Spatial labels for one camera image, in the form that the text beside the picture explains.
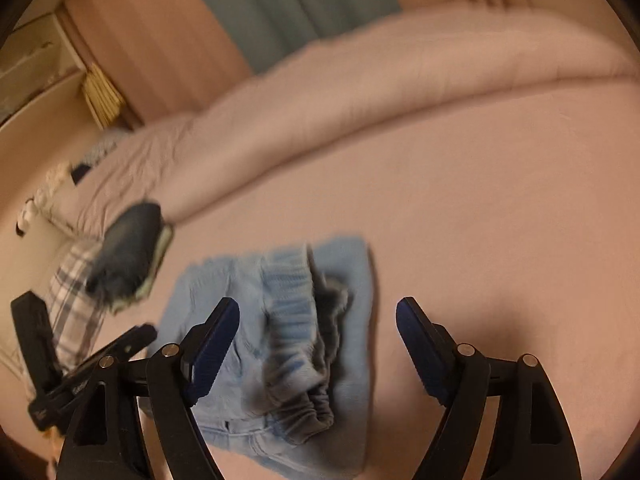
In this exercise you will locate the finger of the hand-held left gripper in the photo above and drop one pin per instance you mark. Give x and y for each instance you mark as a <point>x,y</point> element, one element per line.
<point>125,342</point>
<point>37,335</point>

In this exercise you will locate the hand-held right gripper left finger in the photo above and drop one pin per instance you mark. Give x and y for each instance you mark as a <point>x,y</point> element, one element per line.
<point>215,345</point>

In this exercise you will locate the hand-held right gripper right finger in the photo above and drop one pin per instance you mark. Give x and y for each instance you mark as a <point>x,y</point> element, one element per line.
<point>420,345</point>

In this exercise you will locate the light blue pants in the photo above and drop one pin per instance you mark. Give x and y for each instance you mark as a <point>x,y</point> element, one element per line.
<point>300,280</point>

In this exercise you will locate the plaid cloth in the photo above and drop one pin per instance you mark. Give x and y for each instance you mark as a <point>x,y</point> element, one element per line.
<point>75,290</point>

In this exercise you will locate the dark folded clothes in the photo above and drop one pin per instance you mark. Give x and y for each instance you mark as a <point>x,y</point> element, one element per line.
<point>122,255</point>

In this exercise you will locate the white bedside clutter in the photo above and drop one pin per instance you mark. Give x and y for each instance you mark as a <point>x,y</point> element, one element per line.
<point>47,190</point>

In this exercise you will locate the pink bed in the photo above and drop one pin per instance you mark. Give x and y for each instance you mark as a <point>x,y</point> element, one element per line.
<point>475,200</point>

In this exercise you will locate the yellow woven basket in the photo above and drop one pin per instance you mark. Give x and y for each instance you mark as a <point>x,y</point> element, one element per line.
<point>102,97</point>

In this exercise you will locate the white shelf unit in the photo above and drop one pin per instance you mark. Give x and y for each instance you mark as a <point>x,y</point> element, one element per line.
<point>35,60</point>

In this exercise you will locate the pink folded duvet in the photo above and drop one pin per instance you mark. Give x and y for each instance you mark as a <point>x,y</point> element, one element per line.
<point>400,70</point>

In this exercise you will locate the pink curtain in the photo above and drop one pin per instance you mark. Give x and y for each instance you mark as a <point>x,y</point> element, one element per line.
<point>160,45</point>

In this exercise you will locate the teal curtain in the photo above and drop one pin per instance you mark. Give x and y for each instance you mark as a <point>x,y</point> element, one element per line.
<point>285,5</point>

